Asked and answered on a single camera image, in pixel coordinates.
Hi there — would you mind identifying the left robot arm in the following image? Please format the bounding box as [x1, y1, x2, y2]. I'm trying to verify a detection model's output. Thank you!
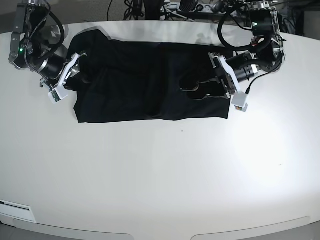
[179, 0, 285, 108]

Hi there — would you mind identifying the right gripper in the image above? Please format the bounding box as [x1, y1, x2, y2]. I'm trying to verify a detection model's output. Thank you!
[39, 52, 87, 90]

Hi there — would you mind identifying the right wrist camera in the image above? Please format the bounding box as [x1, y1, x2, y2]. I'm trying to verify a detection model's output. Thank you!
[48, 85, 68, 105]

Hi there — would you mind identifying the black T-shirt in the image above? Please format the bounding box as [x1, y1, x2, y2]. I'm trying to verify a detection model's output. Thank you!
[66, 29, 232, 124]

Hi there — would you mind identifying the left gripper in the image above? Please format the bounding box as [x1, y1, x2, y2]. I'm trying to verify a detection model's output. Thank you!
[179, 52, 242, 100]

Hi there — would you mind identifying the white label plate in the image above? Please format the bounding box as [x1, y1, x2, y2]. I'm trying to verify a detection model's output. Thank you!
[0, 200, 36, 223]

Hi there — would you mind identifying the white power strip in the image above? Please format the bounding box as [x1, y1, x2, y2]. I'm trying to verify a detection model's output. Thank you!
[195, 2, 220, 14]

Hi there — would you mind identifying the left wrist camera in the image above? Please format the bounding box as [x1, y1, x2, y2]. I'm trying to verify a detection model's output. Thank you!
[231, 91, 249, 112]

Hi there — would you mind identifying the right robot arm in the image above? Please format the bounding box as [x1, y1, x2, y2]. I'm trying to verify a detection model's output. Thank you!
[8, 0, 71, 91]

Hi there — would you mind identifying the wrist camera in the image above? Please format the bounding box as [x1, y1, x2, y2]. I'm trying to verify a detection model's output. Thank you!
[231, 91, 249, 112]
[48, 85, 68, 105]

